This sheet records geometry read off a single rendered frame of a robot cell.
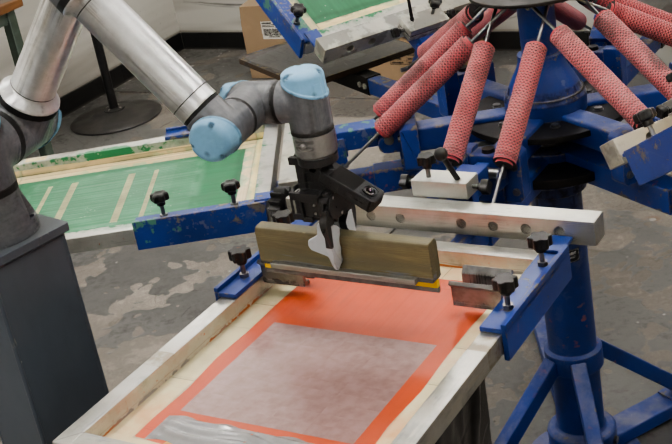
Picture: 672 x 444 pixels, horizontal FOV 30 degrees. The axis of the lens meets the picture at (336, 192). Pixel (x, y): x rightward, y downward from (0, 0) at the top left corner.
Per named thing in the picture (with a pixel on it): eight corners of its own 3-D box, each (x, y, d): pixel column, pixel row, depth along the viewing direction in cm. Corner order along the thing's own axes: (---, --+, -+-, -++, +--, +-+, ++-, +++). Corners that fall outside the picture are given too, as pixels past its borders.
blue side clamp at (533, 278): (510, 361, 211) (505, 325, 209) (483, 357, 214) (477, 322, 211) (572, 277, 234) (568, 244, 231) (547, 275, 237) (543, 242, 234)
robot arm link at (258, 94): (202, 97, 211) (261, 95, 206) (230, 74, 220) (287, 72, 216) (211, 140, 214) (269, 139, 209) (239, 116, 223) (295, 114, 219)
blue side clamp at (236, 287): (241, 322, 240) (234, 290, 237) (220, 319, 243) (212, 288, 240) (320, 251, 263) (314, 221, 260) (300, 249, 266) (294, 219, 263)
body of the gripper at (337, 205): (315, 205, 226) (303, 143, 221) (356, 208, 222) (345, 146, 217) (293, 223, 220) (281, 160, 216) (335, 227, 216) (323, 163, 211)
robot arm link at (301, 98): (285, 62, 215) (331, 60, 212) (297, 121, 219) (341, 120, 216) (267, 78, 208) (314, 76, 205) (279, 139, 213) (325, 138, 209)
